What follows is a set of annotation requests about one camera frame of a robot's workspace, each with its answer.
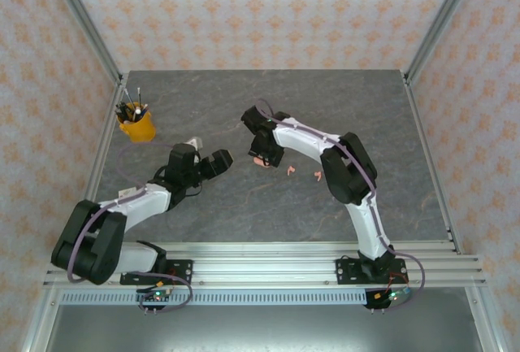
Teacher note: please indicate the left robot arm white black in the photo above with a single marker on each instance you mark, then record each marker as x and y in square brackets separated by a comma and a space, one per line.
[142, 205]

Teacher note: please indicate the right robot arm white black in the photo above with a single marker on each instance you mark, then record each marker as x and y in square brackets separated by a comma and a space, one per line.
[304, 140]

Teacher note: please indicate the small pink curved piece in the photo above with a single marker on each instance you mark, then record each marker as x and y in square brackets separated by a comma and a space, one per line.
[317, 175]
[289, 170]

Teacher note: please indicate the orange pen cup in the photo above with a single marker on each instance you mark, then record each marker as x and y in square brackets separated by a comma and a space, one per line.
[140, 130]

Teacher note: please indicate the white-capped marker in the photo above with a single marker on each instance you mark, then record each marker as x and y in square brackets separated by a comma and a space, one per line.
[140, 113]

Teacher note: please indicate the black marker pen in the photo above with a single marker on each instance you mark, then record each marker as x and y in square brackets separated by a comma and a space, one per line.
[121, 107]

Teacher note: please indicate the thin metal-tipped brush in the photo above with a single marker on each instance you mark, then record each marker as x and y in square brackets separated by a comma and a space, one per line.
[138, 94]
[128, 96]

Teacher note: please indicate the small controller circuit board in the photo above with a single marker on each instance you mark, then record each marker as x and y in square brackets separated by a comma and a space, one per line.
[156, 296]
[394, 296]

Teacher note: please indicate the grey metal sheet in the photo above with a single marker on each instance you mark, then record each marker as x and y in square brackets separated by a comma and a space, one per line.
[260, 327]

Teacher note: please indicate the aluminium side rail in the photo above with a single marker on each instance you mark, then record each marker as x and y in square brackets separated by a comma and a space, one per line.
[430, 157]
[107, 140]

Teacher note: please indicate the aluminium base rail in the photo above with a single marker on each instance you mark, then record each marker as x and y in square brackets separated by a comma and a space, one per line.
[264, 266]

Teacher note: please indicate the aluminium frame post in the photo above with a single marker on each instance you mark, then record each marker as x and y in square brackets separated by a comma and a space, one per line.
[81, 18]
[440, 18]

